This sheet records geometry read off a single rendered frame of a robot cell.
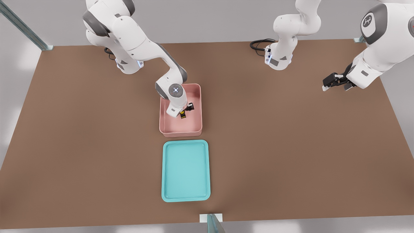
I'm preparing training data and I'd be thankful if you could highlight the pale blue-green tray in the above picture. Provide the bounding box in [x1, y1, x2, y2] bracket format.
[161, 139, 211, 203]

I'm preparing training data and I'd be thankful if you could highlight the pink rectangular box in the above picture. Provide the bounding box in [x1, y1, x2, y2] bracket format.
[159, 83, 203, 138]

